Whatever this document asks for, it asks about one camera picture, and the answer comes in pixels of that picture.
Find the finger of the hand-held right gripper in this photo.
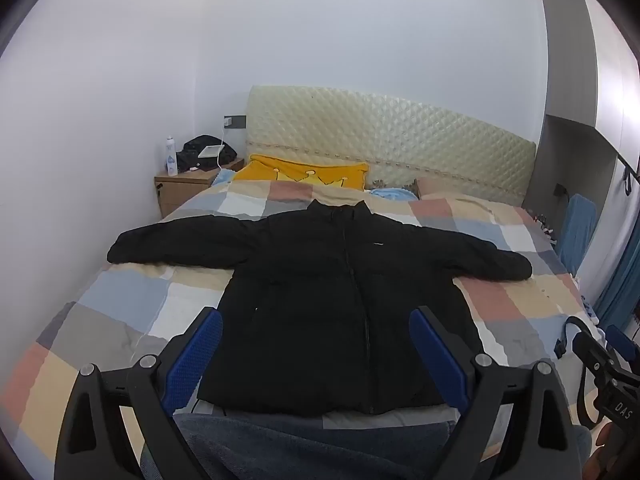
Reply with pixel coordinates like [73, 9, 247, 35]
[554, 316, 601, 361]
[605, 324, 640, 362]

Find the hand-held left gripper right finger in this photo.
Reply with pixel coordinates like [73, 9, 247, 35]
[408, 305, 587, 480]

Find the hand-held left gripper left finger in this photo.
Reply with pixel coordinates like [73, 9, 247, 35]
[54, 306, 224, 480]

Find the black puffer jacket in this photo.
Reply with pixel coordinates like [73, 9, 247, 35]
[107, 199, 532, 417]

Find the person's right hand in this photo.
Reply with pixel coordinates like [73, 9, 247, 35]
[594, 422, 620, 467]

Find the blue curtain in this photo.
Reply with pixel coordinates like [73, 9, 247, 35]
[594, 212, 640, 332]

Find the patchwork checked blanket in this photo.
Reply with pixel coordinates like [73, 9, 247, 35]
[0, 175, 601, 480]

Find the blue hanging garment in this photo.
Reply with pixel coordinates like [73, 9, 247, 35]
[556, 193, 597, 277]

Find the grey cloth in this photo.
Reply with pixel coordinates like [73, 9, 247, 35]
[140, 412, 593, 480]

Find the wooden nightstand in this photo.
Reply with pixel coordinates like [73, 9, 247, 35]
[154, 157, 246, 220]

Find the black wardrobe hook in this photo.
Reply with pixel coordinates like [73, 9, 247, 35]
[618, 156, 640, 197]

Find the pink pillow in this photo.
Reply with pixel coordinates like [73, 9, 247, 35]
[416, 176, 522, 207]

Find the blue fuzzy cloth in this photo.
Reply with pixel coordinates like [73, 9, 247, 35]
[371, 187, 417, 202]

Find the black bag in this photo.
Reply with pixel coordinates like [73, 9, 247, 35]
[176, 135, 238, 173]

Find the yellow pillow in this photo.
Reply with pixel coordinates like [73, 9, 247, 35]
[234, 155, 370, 191]

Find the cream quilted headboard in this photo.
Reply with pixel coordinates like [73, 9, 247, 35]
[245, 85, 537, 207]

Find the grey wardrobe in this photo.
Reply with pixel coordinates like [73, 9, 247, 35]
[522, 0, 640, 311]

